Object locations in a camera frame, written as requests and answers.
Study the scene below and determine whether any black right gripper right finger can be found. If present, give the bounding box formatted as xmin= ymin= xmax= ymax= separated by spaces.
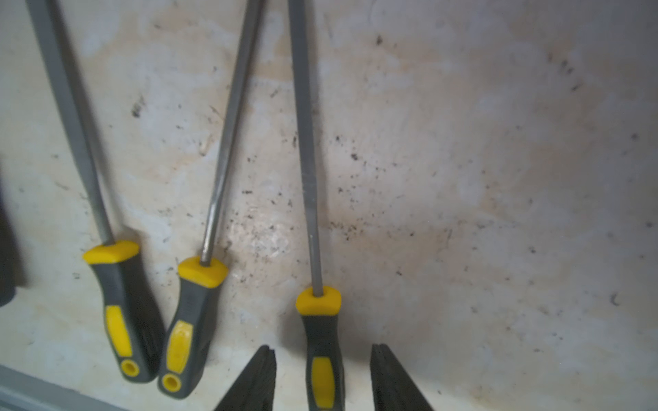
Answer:
xmin=370 ymin=344 xmax=434 ymax=411

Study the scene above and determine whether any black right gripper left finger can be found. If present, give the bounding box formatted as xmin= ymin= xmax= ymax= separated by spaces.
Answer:
xmin=214 ymin=345 xmax=277 ymax=411

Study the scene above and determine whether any yellow black file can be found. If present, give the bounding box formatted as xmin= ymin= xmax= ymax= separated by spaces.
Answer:
xmin=158 ymin=0 xmax=264 ymax=400
xmin=288 ymin=1 xmax=345 ymax=410
xmin=27 ymin=1 xmax=165 ymax=384

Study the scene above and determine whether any metal base rail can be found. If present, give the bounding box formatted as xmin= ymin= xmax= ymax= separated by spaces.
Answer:
xmin=1 ymin=366 xmax=121 ymax=411

